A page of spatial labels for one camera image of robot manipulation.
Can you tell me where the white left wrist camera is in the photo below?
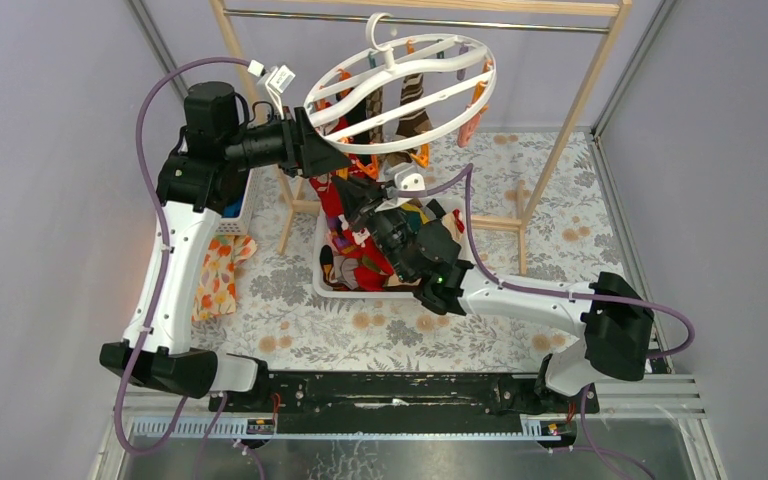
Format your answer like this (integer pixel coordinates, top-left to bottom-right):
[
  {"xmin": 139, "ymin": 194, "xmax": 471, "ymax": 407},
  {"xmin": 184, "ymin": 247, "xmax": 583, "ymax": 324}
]
[{"xmin": 247, "ymin": 60, "xmax": 296, "ymax": 119}]

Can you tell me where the floral patterned table mat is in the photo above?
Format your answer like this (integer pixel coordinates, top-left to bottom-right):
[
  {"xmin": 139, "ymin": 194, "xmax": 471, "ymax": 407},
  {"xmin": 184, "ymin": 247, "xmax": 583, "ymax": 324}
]
[{"xmin": 192, "ymin": 132, "xmax": 624, "ymax": 372}]

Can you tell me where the red santa sock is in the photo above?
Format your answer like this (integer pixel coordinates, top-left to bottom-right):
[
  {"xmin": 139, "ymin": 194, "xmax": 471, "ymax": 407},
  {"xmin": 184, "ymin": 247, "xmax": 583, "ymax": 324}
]
[{"xmin": 309, "ymin": 175, "xmax": 394, "ymax": 291}]

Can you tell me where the white perforated basket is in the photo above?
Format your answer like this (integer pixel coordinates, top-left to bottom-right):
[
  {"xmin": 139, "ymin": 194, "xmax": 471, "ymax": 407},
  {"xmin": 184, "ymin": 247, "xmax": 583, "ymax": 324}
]
[{"xmin": 216, "ymin": 171, "xmax": 261, "ymax": 236}]

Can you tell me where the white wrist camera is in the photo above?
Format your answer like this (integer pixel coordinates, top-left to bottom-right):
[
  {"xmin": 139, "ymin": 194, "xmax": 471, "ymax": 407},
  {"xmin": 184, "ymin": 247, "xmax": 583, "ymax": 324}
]
[
  {"xmin": 247, "ymin": 60, "xmax": 296, "ymax": 119},
  {"xmin": 385, "ymin": 163, "xmax": 427, "ymax": 199}
]

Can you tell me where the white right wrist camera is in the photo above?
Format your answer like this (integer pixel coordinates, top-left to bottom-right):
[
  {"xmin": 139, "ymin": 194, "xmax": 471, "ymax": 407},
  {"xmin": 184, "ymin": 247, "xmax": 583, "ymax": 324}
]
[{"xmin": 385, "ymin": 163, "xmax": 427, "ymax": 199}]

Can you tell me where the wooden clothes rack frame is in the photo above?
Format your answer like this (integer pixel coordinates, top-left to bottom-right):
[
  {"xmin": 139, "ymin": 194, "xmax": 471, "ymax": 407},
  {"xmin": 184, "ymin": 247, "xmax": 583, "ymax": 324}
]
[{"xmin": 209, "ymin": 0, "xmax": 634, "ymax": 277}]

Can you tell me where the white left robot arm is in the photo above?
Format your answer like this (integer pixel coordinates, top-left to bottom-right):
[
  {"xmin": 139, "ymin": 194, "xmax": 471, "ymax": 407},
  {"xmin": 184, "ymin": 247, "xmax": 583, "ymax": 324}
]
[{"xmin": 99, "ymin": 81, "xmax": 349, "ymax": 411}]

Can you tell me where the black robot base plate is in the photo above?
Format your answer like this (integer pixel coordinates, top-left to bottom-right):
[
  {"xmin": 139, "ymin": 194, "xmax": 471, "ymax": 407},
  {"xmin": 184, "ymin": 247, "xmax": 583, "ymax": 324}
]
[{"xmin": 224, "ymin": 370, "xmax": 594, "ymax": 415}]

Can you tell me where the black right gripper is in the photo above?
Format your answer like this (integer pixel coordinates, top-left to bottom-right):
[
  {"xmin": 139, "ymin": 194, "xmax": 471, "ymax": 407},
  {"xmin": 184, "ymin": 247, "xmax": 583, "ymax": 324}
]
[{"xmin": 332, "ymin": 174, "xmax": 415, "ymax": 284}]

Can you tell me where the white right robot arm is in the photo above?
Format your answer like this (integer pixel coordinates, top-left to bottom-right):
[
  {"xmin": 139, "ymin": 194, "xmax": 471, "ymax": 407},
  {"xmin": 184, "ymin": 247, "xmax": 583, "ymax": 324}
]
[{"xmin": 334, "ymin": 174, "xmax": 654, "ymax": 412}]

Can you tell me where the white round sock hanger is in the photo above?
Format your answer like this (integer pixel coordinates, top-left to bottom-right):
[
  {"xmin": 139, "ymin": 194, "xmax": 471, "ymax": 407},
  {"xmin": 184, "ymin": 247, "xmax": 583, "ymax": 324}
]
[{"xmin": 304, "ymin": 12, "xmax": 497, "ymax": 156}]

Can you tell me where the orange floral cloth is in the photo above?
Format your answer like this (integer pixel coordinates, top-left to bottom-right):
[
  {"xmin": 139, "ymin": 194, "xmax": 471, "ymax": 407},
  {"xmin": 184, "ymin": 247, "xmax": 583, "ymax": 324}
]
[{"xmin": 191, "ymin": 235, "xmax": 257, "ymax": 323}]

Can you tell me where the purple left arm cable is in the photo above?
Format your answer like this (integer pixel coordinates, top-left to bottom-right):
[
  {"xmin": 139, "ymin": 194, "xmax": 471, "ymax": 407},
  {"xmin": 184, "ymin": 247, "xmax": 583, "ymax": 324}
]
[{"xmin": 112, "ymin": 56, "xmax": 253, "ymax": 457}]

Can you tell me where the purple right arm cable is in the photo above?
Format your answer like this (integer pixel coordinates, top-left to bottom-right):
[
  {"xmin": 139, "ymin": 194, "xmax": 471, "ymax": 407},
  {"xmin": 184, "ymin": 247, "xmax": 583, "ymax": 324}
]
[{"xmin": 423, "ymin": 162, "xmax": 697, "ymax": 362}]

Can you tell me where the white plastic sock bin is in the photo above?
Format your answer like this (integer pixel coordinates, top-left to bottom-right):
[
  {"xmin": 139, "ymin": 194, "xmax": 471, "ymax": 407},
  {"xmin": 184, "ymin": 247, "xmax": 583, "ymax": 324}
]
[{"xmin": 311, "ymin": 195, "xmax": 477, "ymax": 301}]

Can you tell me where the metal hanging rod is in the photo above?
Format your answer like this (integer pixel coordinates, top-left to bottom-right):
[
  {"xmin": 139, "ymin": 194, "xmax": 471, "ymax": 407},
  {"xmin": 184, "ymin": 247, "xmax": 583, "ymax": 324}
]
[{"xmin": 223, "ymin": 8, "xmax": 610, "ymax": 35}]

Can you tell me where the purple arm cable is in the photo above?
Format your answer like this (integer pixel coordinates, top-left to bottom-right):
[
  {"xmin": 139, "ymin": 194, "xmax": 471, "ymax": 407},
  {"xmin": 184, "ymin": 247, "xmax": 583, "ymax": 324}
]
[
  {"xmin": 423, "ymin": 162, "xmax": 697, "ymax": 362},
  {"xmin": 112, "ymin": 56, "xmax": 253, "ymax": 457}
]

